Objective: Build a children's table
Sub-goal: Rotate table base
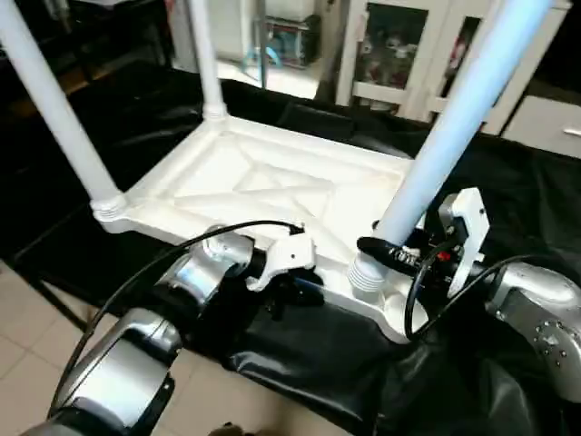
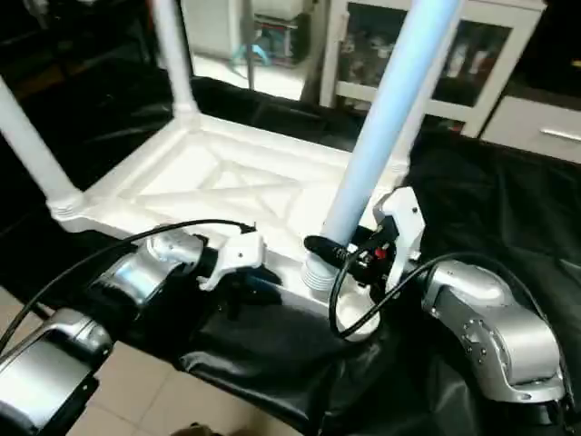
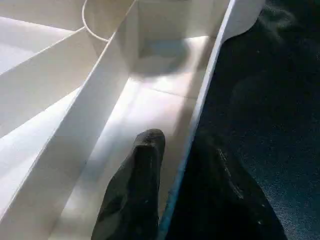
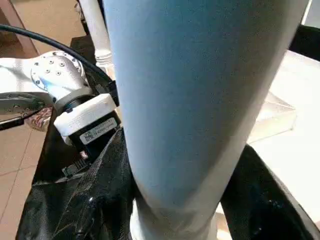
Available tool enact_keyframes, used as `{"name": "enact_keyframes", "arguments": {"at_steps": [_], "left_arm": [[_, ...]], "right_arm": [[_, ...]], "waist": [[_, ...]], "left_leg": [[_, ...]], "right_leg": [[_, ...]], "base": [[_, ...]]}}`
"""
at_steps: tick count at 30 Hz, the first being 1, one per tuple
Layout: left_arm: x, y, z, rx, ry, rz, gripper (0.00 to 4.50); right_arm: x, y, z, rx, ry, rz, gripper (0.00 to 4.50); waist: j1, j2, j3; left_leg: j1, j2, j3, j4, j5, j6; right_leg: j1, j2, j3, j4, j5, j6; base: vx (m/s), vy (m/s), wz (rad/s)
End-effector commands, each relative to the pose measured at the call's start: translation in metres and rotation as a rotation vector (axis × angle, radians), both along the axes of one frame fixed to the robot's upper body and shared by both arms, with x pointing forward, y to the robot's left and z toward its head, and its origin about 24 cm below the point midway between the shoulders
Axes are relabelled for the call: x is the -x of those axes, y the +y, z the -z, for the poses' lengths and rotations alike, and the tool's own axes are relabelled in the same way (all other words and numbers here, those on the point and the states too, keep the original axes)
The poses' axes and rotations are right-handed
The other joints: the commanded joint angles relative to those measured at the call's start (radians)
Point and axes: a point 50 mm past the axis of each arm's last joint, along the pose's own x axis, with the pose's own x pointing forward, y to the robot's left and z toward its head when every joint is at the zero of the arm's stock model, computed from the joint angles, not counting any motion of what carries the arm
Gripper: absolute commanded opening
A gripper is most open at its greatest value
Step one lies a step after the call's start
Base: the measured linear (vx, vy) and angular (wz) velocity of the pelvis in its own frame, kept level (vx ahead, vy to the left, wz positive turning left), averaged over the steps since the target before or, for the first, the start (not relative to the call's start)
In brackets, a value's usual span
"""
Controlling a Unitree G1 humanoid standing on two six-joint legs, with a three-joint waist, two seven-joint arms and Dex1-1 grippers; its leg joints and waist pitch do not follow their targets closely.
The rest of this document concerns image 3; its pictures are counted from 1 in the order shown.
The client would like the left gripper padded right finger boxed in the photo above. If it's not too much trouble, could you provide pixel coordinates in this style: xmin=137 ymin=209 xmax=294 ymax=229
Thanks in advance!
xmin=166 ymin=129 xmax=289 ymax=240

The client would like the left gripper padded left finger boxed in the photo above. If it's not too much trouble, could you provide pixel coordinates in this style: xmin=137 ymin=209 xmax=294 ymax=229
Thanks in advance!
xmin=90 ymin=128 xmax=167 ymax=240

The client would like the black work mat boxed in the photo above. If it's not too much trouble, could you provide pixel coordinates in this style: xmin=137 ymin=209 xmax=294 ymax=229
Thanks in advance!
xmin=159 ymin=0 xmax=320 ymax=240

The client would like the white plastic table top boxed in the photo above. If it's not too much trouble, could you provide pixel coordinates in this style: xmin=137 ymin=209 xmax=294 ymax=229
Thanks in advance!
xmin=0 ymin=0 xmax=267 ymax=240

